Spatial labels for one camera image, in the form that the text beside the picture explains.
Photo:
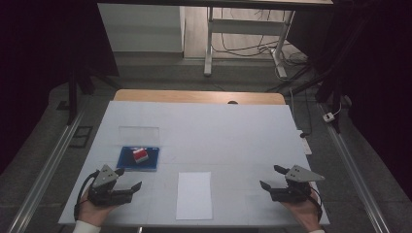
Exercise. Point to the blue ink pad case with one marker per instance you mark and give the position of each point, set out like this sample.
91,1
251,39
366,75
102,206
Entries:
152,160

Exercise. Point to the red and white stamp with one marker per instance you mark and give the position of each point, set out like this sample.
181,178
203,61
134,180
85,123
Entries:
140,156

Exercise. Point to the wooden table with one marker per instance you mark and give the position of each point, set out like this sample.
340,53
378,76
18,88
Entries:
194,96

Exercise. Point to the white paper sheet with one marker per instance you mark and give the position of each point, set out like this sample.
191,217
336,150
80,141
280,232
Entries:
194,197

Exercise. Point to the person's right hand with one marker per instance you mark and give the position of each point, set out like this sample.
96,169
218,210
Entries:
306,213

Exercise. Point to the white power strip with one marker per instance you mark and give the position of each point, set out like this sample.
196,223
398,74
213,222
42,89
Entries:
306,147

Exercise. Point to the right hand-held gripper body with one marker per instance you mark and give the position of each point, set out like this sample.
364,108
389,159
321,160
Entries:
291,194

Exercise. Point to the black floor frame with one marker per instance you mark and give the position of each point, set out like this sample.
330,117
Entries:
81,137

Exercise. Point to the white power adapter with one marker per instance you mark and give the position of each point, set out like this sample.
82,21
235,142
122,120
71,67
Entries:
328,117

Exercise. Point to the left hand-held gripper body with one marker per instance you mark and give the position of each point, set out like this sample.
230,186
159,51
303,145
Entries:
103,194

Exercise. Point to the white cabinet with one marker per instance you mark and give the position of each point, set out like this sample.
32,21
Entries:
139,29

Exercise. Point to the aluminium floor rail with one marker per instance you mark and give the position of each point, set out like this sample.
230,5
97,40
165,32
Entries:
48,168
356,181

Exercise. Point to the black table grommet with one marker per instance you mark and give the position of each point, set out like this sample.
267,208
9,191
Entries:
232,102

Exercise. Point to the white desk frame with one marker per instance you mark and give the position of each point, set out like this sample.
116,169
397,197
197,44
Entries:
246,26

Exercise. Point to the dark curtain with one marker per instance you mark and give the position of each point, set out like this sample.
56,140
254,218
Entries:
375,81
39,48

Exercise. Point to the black tripod stand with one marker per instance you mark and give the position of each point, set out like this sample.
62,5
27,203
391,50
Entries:
330,87
73,93

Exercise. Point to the white table cover sheet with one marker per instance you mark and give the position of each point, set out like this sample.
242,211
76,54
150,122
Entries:
220,136

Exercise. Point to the person's left hand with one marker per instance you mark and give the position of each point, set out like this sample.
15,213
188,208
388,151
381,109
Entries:
92,213

